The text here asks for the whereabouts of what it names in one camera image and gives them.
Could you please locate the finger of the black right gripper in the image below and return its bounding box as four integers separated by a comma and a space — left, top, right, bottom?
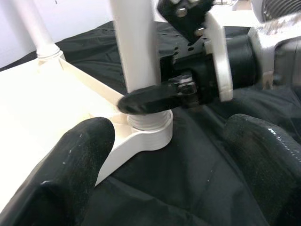
117, 81, 184, 116

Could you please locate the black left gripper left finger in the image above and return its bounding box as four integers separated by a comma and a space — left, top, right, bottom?
0, 116, 116, 226

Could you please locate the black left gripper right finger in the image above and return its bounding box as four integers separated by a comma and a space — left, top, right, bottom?
223, 113, 301, 226

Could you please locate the white plastic table leg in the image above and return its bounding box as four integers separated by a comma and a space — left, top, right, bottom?
22, 0, 62, 59
110, 0, 174, 131

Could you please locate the black fabric table cover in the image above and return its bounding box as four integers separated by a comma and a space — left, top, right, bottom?
0, 20, 301, 226

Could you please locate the white floor fan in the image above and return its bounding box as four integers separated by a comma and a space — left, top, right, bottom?
250, 0, 301, 24

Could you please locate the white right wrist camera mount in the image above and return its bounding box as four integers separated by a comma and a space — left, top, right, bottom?
156, 0, 235, 102

